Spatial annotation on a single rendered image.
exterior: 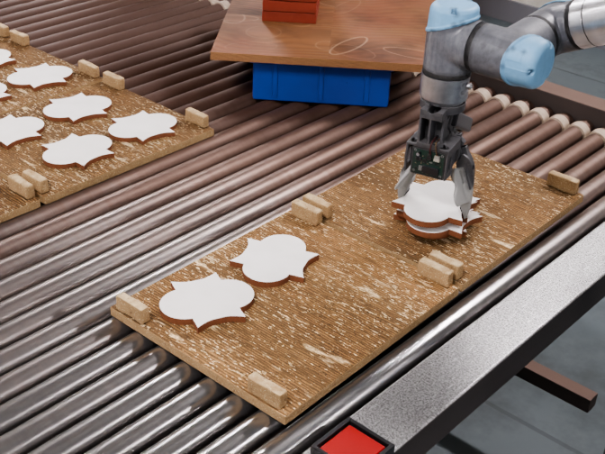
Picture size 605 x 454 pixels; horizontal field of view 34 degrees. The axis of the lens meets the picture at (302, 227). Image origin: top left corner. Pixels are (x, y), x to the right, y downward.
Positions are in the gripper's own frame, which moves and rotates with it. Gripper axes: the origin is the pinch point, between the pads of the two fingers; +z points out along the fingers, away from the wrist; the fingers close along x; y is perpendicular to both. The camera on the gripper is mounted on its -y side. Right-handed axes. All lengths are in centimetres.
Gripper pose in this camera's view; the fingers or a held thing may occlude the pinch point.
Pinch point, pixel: (434, 204)
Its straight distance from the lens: 165.9
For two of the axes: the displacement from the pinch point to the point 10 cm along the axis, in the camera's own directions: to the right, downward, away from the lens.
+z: -0.4, 8.6, 5.2
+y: -4.6, 4.4, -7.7
